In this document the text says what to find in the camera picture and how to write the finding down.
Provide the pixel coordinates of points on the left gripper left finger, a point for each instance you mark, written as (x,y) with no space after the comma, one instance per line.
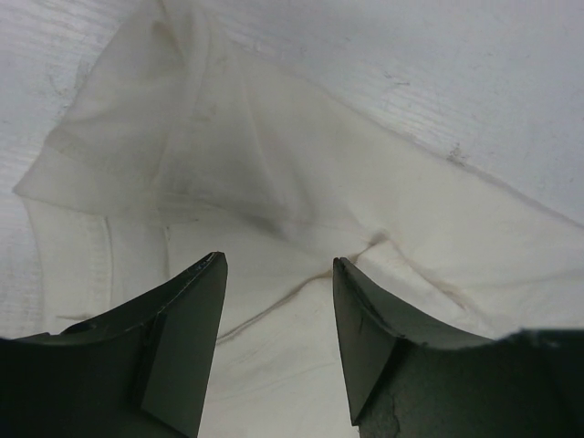
(138,370)

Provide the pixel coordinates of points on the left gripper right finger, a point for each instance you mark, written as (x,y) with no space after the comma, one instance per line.
(408,374)

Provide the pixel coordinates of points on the cream white t-shirt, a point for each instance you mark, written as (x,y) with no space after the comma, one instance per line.
(179,144)

